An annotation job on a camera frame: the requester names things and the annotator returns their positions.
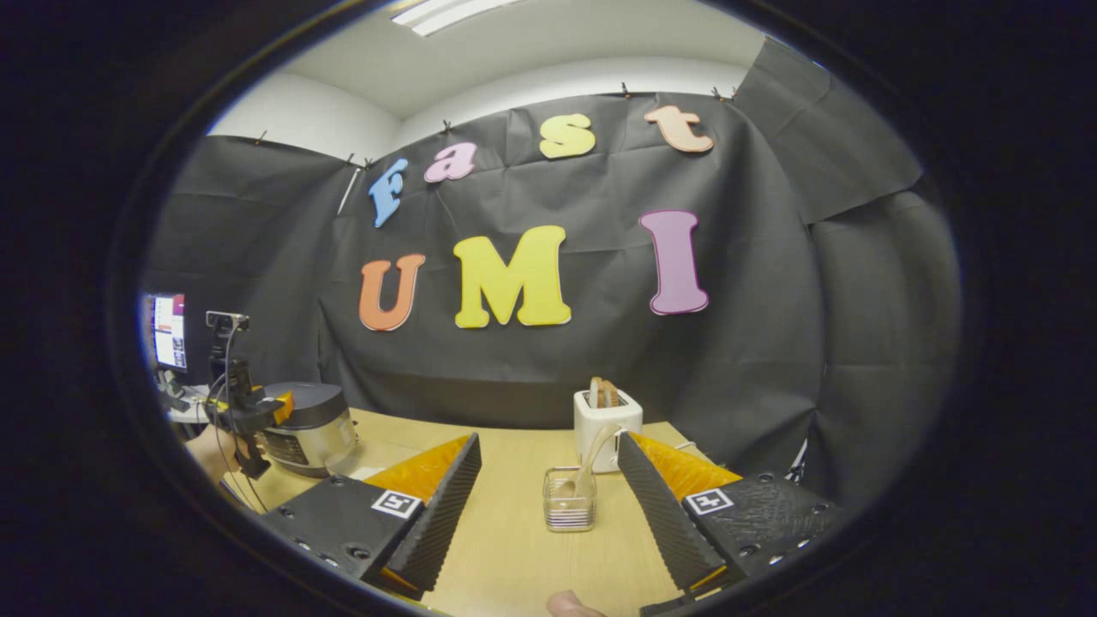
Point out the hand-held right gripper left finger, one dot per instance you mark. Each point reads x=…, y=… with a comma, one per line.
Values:
x=441, y=523

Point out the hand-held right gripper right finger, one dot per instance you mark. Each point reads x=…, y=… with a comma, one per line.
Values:
x=664, y=523

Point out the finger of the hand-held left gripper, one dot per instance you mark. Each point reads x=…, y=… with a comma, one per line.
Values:
x=283, y=407

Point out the dark grey rice cooker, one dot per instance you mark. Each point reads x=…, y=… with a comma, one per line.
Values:
x=317, y=428

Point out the wooden spoon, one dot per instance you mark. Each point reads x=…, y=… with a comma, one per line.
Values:
x=591, y=463

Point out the white side table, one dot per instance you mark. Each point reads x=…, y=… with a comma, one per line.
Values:
x=188, y=411

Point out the computer monitor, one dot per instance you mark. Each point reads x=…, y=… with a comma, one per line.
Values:
x=170, y=334

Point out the white toaster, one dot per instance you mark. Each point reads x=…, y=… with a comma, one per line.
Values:
x=600, y=424

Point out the toasted bread slice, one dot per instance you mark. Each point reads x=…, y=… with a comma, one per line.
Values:
x=608, y=394

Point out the black backdrop cloth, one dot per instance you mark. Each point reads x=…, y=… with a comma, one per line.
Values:
x=600, y=360

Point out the ceiling light panel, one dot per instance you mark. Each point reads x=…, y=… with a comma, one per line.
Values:
x=446, y=13

